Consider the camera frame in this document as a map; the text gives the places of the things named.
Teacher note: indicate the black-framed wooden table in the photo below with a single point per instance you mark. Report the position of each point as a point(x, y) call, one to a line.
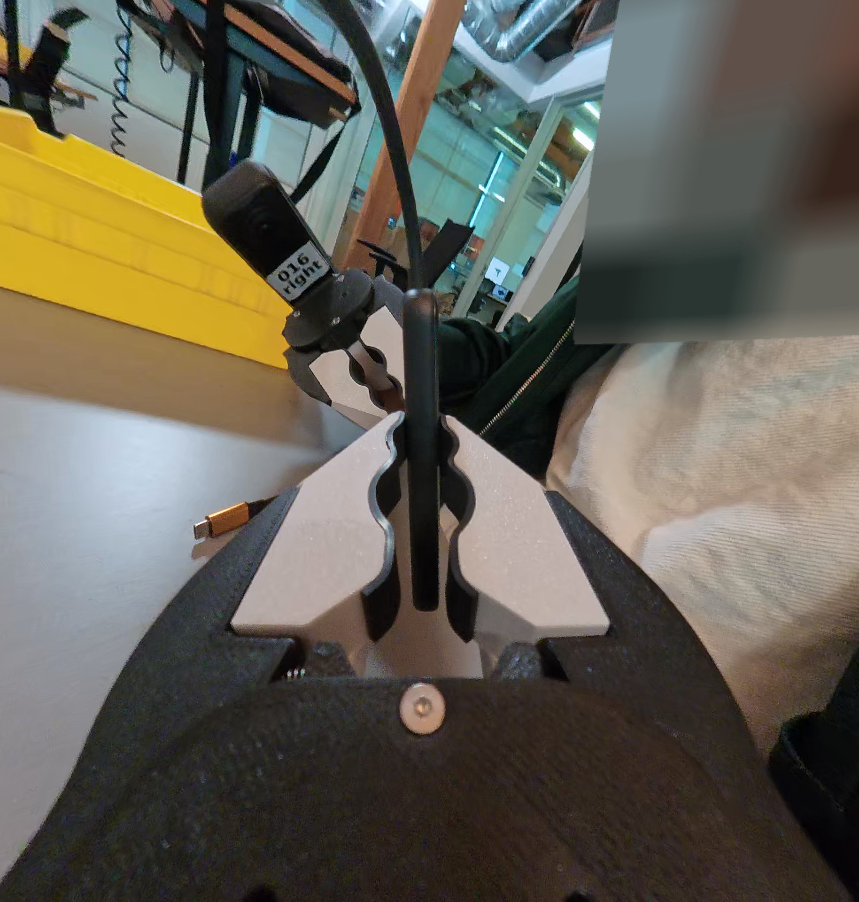
point(218, 106)

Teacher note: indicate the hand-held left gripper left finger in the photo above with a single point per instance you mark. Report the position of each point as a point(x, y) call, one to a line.
point(309, 557)

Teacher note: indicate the wooden beam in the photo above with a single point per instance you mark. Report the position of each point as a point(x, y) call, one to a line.
point(415, 106)

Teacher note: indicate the silver ventilation ducts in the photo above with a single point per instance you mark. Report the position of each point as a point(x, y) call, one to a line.
point(514, 28)

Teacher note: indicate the person's right forearm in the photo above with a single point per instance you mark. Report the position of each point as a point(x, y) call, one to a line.
point(471, 359)

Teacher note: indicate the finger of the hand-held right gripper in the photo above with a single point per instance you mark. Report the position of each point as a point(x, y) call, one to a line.
point(390, 335)
point(345, 394)

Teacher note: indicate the black office chair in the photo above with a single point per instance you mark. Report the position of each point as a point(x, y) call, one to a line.
point(443, 243)

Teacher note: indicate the green zip jacket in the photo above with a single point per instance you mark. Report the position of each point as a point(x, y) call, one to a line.
point(542, 394)

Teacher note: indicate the grey desk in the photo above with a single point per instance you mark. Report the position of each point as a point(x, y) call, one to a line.
point(84, 564)

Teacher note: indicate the yellow plastic bin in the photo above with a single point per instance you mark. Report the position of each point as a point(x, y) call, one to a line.
point(84, 232)

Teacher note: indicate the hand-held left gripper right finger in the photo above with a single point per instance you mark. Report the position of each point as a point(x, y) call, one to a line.
point(528, 564)

